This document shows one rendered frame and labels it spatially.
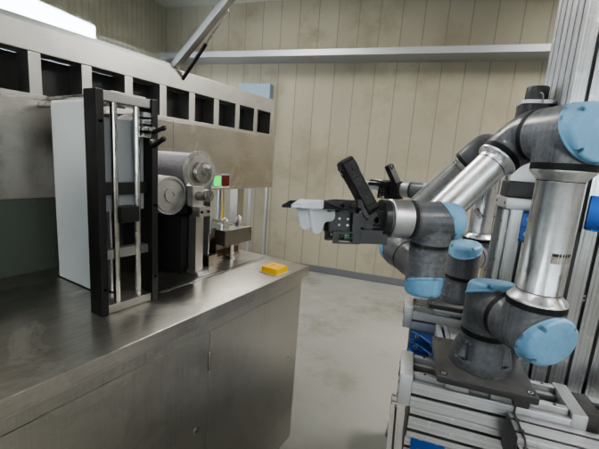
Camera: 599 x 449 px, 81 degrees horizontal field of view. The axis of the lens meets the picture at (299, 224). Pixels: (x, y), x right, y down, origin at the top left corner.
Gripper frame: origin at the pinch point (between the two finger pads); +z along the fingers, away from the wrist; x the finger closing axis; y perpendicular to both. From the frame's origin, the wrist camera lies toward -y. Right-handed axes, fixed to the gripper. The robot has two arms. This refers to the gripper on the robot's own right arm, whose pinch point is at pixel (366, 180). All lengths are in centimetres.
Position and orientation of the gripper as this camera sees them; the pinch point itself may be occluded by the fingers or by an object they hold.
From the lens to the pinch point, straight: 185.2
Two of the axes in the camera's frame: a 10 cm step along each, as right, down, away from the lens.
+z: -7.2, -1.7, 6.7
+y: 0.2, 9.6, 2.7
